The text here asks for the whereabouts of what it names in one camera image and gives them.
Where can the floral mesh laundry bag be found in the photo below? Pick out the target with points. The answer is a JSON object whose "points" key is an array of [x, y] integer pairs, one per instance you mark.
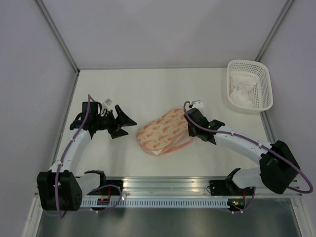
{"points": [[165, 135]]}

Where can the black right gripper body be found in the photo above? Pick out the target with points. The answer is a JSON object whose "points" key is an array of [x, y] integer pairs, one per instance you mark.
{"points": [[192, 132]]}

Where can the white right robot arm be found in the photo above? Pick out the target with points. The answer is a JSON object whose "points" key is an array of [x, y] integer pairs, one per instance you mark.
{"points": [[276, 168]]}

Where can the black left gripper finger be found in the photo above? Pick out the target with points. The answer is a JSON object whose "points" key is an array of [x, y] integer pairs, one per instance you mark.
{"points": [[122, 119], [117, 133]]}

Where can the white slotted cable duct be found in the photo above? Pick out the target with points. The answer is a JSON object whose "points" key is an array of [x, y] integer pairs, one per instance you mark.
{"points": [[94, 202]]}

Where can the white bra in basket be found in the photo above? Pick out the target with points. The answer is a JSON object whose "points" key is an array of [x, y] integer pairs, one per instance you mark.
{"points": [[241, 85]]}

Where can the right aluminium frame post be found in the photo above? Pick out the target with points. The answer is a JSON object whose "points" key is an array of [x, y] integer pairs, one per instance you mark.
{"points": [[276, 26]]}

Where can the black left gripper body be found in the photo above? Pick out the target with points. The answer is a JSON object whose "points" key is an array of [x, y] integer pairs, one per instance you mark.
{"points": [[107, 123]]}

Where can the aluminium frame post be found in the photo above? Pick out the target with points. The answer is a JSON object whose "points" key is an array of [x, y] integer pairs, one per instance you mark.
{"points": [[276, 26], [56, 33]]}

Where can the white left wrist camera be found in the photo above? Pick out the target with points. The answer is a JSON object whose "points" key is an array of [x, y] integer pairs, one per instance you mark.
{"points": [[107, 103]]}

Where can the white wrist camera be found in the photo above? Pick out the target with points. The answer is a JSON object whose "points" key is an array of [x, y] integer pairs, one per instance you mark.
{"points": [[107, 103], [196, 104]]}

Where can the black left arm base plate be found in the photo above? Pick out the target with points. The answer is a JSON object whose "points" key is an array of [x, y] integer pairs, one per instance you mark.
{"points": [[111, 188]]}

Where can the left aluminium frame post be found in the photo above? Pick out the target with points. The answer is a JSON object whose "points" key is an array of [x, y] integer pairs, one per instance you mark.
{"points": [[56, 33]]}

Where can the white perforated plastic basket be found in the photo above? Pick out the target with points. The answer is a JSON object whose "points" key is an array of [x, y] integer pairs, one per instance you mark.
{"points": [[261, 95]]}

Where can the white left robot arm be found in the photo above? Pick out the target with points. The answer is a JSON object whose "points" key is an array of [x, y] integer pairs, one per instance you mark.
{"points": [[68, 163]]}

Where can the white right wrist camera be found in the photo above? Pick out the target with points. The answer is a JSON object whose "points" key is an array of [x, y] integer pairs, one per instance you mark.
{"points": [[196, 104]]}

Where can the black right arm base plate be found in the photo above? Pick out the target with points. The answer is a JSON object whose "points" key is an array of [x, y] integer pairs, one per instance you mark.
{"points": [[221, 188]]}

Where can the aluminium mounting rail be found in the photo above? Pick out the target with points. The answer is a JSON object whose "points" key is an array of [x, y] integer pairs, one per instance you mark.
{"points": [[157, 187]]}

